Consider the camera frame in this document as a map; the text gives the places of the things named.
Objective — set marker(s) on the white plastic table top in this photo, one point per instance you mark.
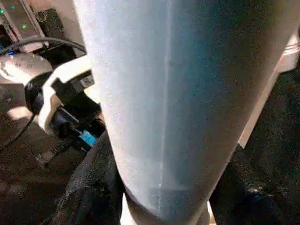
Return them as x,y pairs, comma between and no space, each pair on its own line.
290,58

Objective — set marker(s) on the white plastic table leg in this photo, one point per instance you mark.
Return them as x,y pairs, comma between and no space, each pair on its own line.
175,93

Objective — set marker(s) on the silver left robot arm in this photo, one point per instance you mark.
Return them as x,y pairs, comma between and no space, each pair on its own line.
21,68

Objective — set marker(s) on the black work mat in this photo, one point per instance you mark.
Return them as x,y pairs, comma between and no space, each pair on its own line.
276,140

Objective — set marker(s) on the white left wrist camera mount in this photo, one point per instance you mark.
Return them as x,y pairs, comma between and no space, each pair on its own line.
45,110

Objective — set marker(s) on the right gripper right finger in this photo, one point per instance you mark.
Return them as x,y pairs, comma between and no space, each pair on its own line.
257,199

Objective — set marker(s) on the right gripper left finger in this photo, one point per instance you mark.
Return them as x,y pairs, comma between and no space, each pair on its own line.
93,187

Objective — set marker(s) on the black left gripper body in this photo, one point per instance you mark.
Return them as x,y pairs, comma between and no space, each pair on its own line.
79,117

